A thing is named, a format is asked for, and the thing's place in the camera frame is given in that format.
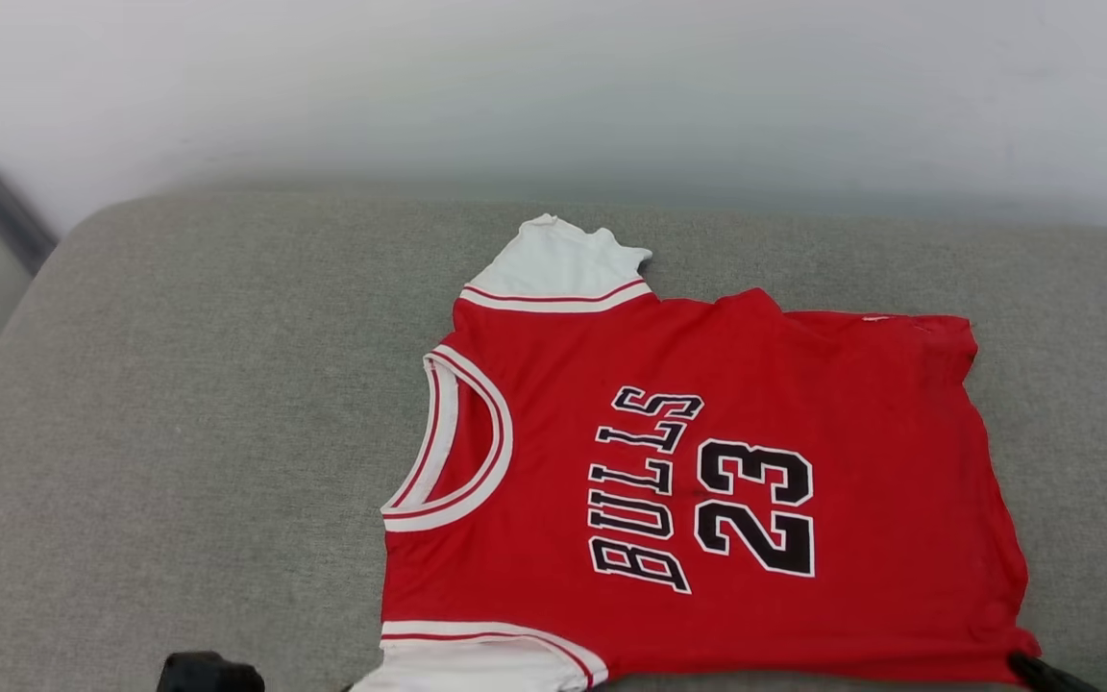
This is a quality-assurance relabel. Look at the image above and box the red white basketball jersey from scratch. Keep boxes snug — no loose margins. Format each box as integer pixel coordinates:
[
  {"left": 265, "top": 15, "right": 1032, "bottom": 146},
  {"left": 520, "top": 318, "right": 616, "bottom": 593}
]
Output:
[{"left": 350, "top": 213, "right": 1043, "bottom": 692}]

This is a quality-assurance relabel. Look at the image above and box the grey fabric sofa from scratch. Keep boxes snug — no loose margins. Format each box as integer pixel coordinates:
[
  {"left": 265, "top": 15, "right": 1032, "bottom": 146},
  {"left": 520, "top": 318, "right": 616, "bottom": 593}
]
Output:
[{"left": 0, "top": 189, "right": 1107, "bottom": 692}]

